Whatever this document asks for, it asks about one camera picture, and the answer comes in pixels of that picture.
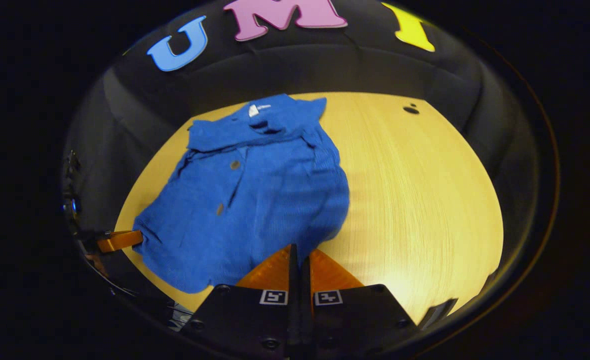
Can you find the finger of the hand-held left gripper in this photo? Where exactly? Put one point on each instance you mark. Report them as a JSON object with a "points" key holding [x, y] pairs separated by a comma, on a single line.
{"points": [[120, 240]]}

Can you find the blue button shirt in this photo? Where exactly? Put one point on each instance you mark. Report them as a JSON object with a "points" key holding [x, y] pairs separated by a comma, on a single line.
{"points": [[275, 200]]}

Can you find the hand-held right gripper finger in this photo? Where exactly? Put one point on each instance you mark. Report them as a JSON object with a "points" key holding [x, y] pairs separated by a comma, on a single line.
{"points": [[305, 285], [293, 280]]}

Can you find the black table grommet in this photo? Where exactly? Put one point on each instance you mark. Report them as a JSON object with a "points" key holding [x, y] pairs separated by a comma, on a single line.
{"points": [[411, 109]]}

